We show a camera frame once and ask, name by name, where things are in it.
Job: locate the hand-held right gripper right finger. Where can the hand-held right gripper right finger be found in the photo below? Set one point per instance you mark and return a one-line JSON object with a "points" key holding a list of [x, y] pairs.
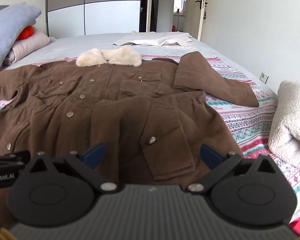
{"points": [[210, 155]]}

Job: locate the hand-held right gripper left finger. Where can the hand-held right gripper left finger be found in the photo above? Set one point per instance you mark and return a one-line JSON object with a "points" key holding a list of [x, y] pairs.
{"points": [[95, 153]]}

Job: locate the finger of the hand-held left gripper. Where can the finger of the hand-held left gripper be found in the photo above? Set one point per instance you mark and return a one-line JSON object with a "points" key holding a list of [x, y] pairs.
{"points": [[12, 158]]}

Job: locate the brown coat with fur collar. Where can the brown coat with fur collar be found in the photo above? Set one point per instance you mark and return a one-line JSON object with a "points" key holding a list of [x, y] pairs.
{"points": [[95, 100]]}

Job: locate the dark hanging clothes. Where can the dark hanging clothes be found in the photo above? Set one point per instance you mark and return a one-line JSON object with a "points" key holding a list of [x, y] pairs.
{"points": [[146, 15]]}

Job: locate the patterned printed blanket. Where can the patterned printed blanket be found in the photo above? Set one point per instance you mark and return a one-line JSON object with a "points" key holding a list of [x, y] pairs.
{"points": [[242, 122]]}

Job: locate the white fleece blanket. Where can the white fleece blanket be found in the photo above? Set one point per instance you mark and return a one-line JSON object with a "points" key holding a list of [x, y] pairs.
{"points": [[291, 125]]}

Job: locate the pink folded quilt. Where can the pink folded quilt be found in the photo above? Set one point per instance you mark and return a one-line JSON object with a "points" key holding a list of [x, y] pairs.
{"points": [[30, 45]]}

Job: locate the light blue pillow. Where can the light blue pillow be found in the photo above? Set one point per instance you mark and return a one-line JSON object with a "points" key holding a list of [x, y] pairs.
{"points": [[7, 35]]}

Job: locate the orange plush toy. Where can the orange plush toy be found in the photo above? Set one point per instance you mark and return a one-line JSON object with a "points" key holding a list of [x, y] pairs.
{"points": [[26, 33]]}

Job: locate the white folded garment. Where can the white folded garment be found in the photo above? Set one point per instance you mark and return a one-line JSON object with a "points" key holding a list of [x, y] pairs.
{"points": [[152, 40]]}

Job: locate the white room door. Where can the white room door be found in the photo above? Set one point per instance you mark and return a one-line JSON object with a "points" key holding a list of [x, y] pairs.
{"points": [[193, 17]]}

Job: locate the white and grey wardrobe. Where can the white and grey wardrobe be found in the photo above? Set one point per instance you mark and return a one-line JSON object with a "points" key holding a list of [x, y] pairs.
{"points": [[95, 7]]}

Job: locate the white wall socket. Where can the white wall socket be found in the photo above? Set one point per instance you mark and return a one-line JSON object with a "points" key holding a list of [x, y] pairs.
{"points": [[263, 78]]}

